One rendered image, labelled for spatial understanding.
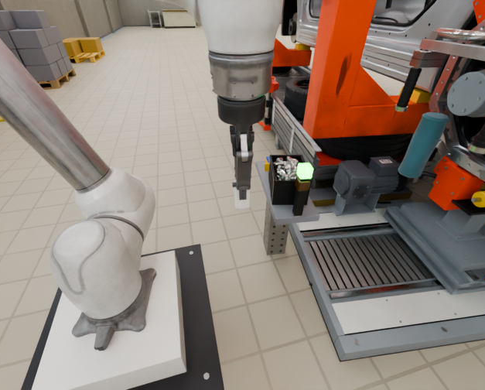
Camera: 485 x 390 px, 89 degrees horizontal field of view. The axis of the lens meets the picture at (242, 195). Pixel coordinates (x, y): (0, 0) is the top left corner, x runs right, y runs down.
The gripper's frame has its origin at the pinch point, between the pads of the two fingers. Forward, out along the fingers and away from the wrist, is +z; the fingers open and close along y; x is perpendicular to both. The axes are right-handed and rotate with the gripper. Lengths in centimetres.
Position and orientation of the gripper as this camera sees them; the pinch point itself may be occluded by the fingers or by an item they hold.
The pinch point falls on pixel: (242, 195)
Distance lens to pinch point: 50.4
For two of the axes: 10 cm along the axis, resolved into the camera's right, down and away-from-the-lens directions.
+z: 0.1, 7.7, 6.4
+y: 0.8, 6.4, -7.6
